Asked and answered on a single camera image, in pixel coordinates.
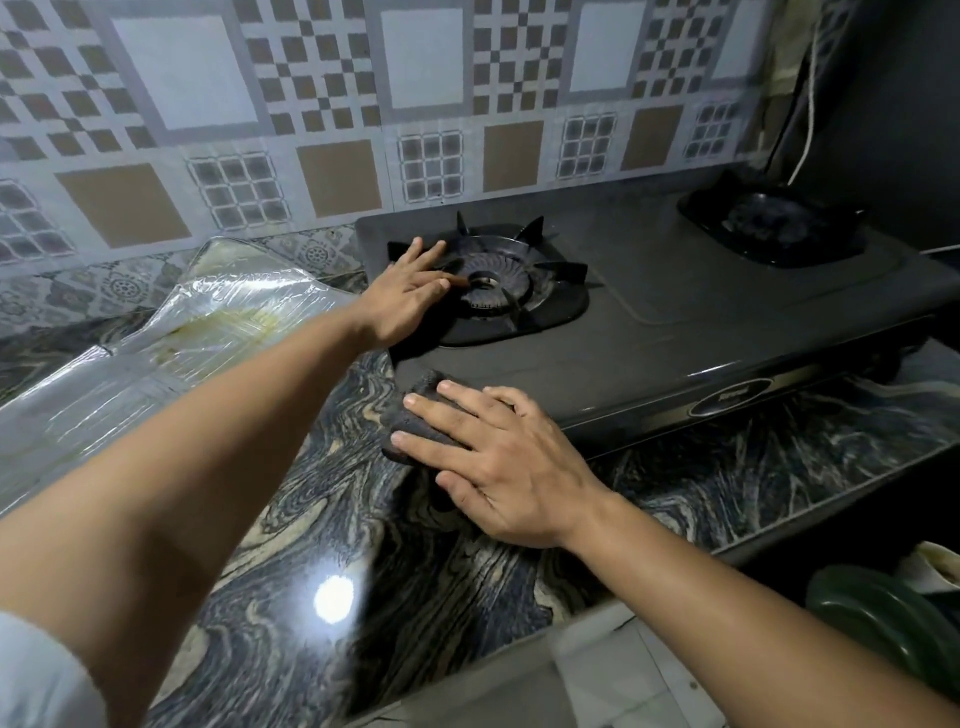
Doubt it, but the person's right hand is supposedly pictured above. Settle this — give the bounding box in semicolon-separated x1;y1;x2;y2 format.
389;378;610;551

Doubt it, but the person's left hand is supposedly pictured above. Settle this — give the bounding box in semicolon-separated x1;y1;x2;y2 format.
351;237;471;351

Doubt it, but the dark grey cleaning cloth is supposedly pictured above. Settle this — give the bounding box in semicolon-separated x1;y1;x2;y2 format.
380;368;483;471

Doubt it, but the person's left forearm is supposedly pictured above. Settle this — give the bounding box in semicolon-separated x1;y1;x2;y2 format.
0;303;378;728

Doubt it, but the person's right forearm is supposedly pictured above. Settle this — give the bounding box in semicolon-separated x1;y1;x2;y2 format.
561;491;960;728

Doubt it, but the round black burner head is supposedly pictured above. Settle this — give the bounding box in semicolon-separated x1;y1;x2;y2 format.
722;193;813;246
448;250;543;314

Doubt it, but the black pronged pan support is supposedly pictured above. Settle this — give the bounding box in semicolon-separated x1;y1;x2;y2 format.
385;211;592;351
676;168;868;270

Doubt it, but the black gas stove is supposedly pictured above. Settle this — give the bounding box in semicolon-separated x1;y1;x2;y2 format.
353;168;960;460

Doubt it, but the clear plastic sheet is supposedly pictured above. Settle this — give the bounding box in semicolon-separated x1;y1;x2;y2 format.
0;235;363;520

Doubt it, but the green plastic basin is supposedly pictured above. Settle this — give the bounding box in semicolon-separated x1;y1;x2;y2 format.
805;564;960;700

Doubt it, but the white crumpled bag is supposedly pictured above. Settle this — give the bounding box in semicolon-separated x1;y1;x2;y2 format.
895;540;960;595

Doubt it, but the white sleeve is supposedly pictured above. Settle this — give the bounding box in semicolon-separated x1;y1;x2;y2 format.
0;610;108;728

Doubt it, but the white cable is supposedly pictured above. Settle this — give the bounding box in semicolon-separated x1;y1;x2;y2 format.
785;21;824;186

